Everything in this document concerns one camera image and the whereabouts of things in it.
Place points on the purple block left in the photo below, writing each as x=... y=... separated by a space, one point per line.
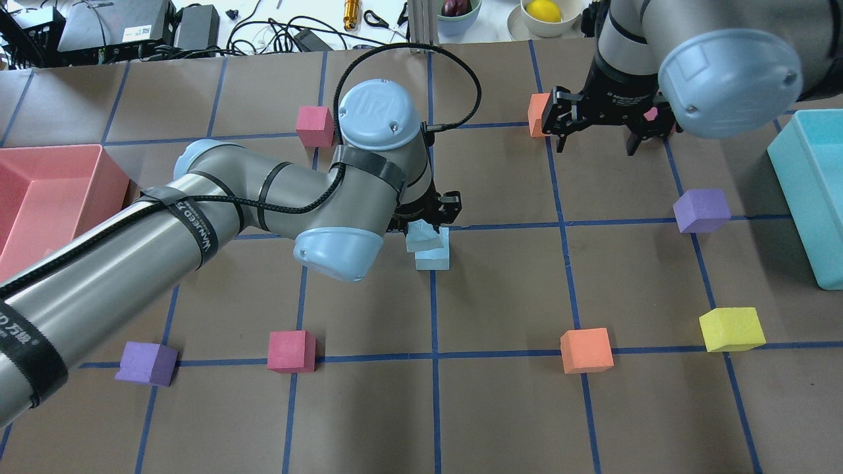
x=147 y=364

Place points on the orange block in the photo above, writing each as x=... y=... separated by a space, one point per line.
x=586 y=351
x=538 y=101

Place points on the purple block right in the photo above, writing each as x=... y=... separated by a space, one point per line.
x=701 y=211

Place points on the black power adapter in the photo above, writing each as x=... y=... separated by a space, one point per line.
x=307 y=41

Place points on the dark pink block near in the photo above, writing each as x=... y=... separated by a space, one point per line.
x=291 y=352

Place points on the purple block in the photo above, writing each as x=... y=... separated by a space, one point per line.
x=147 y=364
x=701 y=211

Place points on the black computer box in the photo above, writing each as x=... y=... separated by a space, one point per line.
x=119 y=29

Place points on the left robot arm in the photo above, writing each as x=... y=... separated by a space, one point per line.
x=59 y=311

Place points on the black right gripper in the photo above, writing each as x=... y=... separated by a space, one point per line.
x=614 y=99

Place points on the blue bowl with fruit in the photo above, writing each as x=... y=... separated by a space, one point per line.
x=456 y=17

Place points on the light blue block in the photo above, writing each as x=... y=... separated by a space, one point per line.
x=422 y=236
x=434 y=253

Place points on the black handled scissors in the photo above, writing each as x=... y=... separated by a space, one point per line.
x=372 y=19

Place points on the pink plastic bin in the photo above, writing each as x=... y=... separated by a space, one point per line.
x=50 y=195

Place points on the aluminium frame post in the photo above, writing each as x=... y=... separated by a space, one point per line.
x=423 y=31

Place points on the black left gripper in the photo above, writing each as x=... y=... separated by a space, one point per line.
x=436 y=209

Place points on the yellow block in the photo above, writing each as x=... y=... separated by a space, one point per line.
x=731 y=330

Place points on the brass cylinder tool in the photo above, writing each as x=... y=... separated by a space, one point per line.
x=351 y=14

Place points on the pink block far left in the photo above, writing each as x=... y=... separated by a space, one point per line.
x=315 y=126

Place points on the beige bowl with lemon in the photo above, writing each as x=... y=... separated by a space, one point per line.
x=537 y=20

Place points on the cyan plastic bin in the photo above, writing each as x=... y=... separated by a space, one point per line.
x=807 y=158

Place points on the orange block near right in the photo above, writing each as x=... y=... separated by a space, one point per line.
x=586 y=351

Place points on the orange block far right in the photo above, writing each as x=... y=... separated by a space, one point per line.
x=538 y=101

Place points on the yellow lemon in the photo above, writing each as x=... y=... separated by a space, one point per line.
x=544 y=10

